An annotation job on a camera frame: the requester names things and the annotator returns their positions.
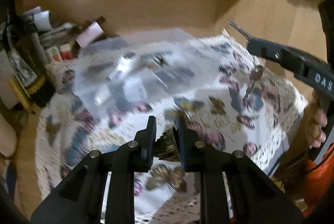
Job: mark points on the dark wine bottle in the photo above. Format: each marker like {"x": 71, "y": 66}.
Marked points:
{"x": 28, "y": 68}

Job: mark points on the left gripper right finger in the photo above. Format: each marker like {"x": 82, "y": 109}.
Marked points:
{"x": 232, "y": 188}

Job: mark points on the butterfly print lace cloth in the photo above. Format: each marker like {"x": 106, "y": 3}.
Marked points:
{"x": 247, "y": 108}

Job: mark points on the small white card box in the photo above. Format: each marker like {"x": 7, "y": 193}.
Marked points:
{"x": 88, "y": 35}

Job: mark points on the white tape roll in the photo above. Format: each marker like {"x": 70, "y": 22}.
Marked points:
{"x": 128, "y": 65}

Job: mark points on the stack of papers and booklets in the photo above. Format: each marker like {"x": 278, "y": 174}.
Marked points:
{"x": 53, "y": 40}

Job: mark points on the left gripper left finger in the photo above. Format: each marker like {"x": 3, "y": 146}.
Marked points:
{"x": 79, "y": 197}

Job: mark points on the clear plastic storage box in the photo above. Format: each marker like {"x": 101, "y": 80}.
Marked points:
{"x": 176, "y": 63}

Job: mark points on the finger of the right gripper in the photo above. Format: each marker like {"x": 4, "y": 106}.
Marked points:
{"x": 264, "y": 49}

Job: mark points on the person's right hand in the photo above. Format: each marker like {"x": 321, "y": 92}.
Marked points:
{"x": 316, "y": 121}

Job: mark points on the dark foil wrapper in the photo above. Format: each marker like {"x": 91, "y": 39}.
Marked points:
{"x": 165, "y": 147}

